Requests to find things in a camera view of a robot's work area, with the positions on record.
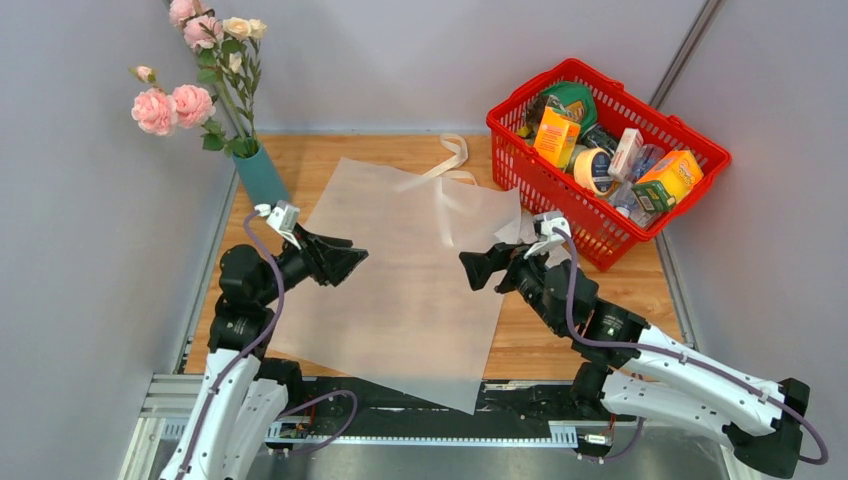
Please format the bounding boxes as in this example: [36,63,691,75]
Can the teal cylindrical vase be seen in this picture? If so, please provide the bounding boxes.
[232,143,291,206]

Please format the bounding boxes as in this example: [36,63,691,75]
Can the masking tape roll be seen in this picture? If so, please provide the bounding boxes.
[572,148,615,197]

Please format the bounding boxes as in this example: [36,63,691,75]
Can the clear plastic bottle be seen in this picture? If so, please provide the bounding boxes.
[608,144,666,229]

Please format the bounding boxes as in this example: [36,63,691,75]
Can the orange juice box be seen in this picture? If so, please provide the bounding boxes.
[533,107,581,169]

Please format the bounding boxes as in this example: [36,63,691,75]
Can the white wrapping paper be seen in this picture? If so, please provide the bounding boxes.
[270,158,521,413]

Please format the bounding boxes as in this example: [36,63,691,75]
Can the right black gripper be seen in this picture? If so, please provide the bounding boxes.
[459,240,566,337]

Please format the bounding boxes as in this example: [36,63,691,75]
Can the cream rose stem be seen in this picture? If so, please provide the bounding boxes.
[222,52,258,158]
[222,17,268,125]

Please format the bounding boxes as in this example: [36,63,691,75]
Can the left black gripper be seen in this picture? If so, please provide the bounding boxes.
[255,222,368,306]

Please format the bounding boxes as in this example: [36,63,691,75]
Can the white red small box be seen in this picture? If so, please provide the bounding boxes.
[608,128,644,182]

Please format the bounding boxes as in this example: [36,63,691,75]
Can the green snack bag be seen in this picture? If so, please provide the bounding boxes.
[541,81,598,130]

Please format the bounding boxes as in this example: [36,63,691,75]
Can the pink and white flowers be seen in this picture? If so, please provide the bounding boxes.
[128,65,260,158]

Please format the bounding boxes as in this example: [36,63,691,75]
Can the cream printed ribbon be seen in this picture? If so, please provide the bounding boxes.
[422,133,478,185]

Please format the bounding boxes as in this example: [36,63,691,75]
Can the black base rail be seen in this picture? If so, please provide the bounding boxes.
[267,377,616,447]

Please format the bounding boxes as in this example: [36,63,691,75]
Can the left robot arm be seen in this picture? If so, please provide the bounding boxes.
[159,226,368,479]

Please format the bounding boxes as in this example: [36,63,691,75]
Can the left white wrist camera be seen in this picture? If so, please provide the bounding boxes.
[254,200,301,250]

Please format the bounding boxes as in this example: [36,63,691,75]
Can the red plastic shopping basket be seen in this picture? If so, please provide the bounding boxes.
[486,58,732,271]

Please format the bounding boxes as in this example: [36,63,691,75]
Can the pink rose stem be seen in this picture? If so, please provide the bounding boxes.
[168,1,243,135]

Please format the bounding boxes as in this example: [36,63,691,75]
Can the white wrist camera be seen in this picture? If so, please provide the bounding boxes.
[523,210,571,259]
[254,200,301,250]

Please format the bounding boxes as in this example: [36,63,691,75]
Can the razor blister pack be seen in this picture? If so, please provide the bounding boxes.
[494,211,538,244]

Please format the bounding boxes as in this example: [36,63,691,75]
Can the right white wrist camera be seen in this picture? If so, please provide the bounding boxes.
[523,210,571,259]

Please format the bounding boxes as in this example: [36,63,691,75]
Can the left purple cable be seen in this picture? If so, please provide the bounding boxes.
[175,210,360,480]

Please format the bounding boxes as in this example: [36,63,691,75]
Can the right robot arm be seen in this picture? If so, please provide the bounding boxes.
[458,243,810,479]

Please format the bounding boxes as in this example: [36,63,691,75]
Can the yellow green box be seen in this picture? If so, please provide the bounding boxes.
[633,150,704,213]

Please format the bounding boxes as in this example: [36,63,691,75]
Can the dark snack packet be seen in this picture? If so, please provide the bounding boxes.
[579,123,619,155]

